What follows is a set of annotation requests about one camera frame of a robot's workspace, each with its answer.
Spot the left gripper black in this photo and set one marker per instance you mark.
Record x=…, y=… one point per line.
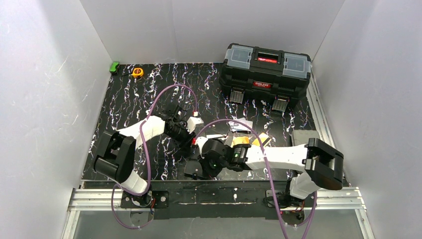
x=184, y=136

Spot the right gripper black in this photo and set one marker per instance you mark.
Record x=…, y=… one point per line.
x=196, y=168

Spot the orange object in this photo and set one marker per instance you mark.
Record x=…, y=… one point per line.
x=243, y=138

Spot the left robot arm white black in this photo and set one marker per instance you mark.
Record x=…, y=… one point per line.
x=114, y=157

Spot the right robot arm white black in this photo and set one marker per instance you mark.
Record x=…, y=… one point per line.
x=319, y=164

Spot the white card on table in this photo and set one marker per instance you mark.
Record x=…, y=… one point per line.
x=240, y=125

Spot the yellow tape measure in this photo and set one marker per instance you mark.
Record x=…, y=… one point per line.
x=137, y=72

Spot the grey foam pad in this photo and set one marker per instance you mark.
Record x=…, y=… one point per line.
x=301, y=136

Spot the green small object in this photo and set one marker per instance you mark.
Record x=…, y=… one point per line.
x=114, y=68

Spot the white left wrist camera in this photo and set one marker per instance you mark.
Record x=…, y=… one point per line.
x=194, y=124

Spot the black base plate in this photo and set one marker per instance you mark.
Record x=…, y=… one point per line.
x=205, y=199

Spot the black toolbox with red handle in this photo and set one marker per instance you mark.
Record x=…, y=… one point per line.
x=277, y=77

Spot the aluminium frame rail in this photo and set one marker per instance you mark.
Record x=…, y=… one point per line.
x=318, y=113

